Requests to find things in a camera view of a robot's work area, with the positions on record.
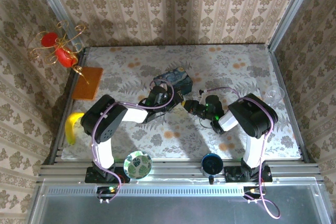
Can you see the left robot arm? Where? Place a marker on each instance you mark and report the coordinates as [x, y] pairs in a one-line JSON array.
[[102, 121]]

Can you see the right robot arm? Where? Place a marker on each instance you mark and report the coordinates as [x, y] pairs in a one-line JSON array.
[[252, 119]]

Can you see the starry night tin box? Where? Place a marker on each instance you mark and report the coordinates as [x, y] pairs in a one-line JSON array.
[[178, 77]]

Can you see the floral table cloth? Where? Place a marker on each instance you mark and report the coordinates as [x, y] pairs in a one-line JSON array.
[[170, 140]]

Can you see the dark blue mug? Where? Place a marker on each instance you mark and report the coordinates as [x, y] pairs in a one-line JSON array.
[[212, 165]]

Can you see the leaf pattern bowl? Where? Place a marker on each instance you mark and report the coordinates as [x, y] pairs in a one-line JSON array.
[[137, 165]]

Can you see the clear plastic cup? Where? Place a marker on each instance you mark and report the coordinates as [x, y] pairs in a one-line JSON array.
[[273, 93]]

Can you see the orange brown board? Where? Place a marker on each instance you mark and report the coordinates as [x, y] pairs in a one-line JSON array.
[[92, 87]]

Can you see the yellow banana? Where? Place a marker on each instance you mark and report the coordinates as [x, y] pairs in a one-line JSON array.
[[70, 129]]

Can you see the small controller board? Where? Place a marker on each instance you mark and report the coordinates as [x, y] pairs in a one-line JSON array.
[[253, 191], [107, 190]]

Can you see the grey metal panel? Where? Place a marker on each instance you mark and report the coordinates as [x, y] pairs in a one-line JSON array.
[[170, 208]]

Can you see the red candle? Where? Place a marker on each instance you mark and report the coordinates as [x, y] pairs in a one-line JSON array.
[[64, 56], [49, 39]]

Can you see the aluminium frame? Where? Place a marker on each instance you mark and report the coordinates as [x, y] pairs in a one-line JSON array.
[[178, 170]]

